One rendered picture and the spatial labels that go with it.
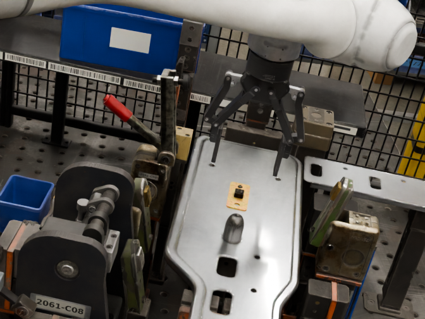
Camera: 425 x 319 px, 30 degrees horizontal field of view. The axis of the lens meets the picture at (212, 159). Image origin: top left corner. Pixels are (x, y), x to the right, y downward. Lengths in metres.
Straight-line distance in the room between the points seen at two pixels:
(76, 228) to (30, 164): 0.95
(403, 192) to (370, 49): 0.56
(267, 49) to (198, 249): 0.34
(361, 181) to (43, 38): 0.78
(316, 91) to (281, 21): 0.80
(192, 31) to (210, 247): 0.50
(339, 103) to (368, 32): 0.72
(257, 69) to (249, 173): 0.30
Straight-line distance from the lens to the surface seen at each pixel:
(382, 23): 1.11
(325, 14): 1.09
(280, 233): 1.39
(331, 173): 1.60
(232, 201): 1.43
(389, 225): 2.06
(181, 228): 1.34
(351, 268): 1.43
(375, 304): 1.79
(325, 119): 1.66
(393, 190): 1.61
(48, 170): 1.98
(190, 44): 1.64
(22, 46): 1.81
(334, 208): 1.37
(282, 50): 1.27
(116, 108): 1.39
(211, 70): 1.82
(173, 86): 1.35
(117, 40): 1.74
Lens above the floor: 1.80
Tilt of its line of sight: 31 degrees down
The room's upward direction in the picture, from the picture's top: 12 degrees clockwise
